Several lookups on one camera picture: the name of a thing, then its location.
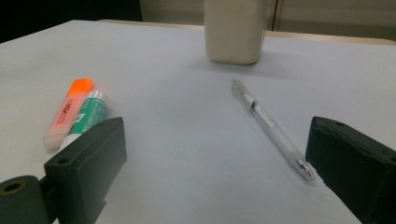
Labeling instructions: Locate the clear plastic pen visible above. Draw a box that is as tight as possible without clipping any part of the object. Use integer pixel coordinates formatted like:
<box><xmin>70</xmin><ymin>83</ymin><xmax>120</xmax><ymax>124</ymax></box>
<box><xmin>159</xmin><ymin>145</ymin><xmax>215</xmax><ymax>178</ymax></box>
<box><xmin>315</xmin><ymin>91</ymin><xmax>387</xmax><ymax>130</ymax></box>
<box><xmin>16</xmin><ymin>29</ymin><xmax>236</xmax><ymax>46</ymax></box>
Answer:
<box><xmin>231</xmin><ymin>78</ymin><xmax>317</xmax><ymax>183</ymax></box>

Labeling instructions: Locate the orange highlighter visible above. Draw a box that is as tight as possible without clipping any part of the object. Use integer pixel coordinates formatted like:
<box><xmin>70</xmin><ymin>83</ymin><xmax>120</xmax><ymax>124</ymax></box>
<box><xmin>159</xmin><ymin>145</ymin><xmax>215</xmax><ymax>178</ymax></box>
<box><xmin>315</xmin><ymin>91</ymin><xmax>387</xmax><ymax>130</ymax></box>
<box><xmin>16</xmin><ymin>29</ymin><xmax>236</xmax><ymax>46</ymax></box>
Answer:
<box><xmin>43</xmin><ymin>77</ymin><xmax>94</xmax><ymax>149</ymax></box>

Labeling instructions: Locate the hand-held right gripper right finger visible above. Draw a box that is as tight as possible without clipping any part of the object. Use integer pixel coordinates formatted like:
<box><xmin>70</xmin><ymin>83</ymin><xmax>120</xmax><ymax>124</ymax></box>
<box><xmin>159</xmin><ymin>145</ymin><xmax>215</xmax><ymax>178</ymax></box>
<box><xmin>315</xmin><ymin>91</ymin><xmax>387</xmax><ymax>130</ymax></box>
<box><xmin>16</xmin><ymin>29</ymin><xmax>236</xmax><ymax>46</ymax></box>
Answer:
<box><xmin>305</xmin><ymin>116</ymin><xmax>396</xmax><ymax>224</ymax></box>

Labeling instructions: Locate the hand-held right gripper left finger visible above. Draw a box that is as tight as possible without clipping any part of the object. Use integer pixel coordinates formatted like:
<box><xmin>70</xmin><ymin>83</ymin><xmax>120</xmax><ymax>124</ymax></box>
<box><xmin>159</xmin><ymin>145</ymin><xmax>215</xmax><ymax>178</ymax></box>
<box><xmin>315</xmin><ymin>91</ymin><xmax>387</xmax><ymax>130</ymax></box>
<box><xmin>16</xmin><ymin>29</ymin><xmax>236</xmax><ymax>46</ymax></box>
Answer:
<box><xmin>44</xmin><ymin>116</ymin><xmax>128</xmax><ymax>224</ymax></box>

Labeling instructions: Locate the black curtain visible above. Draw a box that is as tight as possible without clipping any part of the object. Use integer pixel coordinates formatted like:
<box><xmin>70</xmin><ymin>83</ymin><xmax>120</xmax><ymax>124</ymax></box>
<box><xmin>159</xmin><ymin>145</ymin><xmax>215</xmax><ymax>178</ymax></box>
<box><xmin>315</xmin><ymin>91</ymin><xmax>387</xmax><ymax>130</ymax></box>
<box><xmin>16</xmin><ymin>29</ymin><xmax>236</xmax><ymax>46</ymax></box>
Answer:
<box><xmin>0</xmin><ymin>0</ymin><xmax>143</xmax><ymax>44</ymax></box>

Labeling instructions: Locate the green glue stick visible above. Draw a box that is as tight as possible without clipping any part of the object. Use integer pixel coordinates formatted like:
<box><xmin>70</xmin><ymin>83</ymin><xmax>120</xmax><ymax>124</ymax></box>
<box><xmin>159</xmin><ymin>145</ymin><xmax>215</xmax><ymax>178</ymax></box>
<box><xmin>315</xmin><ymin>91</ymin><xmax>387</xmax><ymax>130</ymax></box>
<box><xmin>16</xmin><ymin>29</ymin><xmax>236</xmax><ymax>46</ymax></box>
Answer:
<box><xmin>59</xmin><ymin>91</ymin><xmax>109</xmax><ymax>152</ymax></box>

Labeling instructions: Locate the beige pen holder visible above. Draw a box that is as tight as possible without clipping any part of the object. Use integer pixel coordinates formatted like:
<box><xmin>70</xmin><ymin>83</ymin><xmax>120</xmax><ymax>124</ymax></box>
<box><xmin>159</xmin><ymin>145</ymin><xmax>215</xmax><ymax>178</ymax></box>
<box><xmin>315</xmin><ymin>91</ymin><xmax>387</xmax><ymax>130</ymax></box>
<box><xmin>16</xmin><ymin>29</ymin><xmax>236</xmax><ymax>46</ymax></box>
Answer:
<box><xmin>204</xmin><ymin>0</ymin><xmax>269</xmax><ymax>65</ymax></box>

